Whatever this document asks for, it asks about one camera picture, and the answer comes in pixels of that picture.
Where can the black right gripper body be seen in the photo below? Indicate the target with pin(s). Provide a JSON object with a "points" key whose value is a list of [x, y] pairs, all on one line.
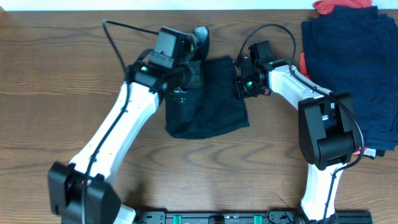
{"points": [[247, 87]]}

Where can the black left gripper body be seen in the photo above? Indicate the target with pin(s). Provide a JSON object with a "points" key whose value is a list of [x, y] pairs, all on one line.
{"points": [[186, 75]]}

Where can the black shorts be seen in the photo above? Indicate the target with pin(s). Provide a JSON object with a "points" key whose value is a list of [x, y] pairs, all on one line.
{"points": [[212, 110]]}

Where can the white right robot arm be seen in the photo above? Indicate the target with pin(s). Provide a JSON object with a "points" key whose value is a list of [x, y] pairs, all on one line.
{"points": [[328, 133]]}

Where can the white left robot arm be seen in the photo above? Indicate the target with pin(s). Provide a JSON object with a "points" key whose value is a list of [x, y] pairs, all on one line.
{"points": [[82, 191]]}

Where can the orange red garment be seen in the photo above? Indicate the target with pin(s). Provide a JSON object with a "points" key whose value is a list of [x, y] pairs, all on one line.
{"points": [[324, 7]]}

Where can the navy blue shorts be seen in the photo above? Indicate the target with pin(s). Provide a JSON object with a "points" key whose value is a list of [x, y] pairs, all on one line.
{"points": [[355, 51]]}

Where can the black garment under pile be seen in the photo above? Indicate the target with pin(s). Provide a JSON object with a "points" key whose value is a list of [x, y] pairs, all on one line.
{"points": [[377, 153]]}

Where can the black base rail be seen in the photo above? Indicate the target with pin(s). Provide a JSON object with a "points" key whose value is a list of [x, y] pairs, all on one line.
{"points": [[273, 216]]}

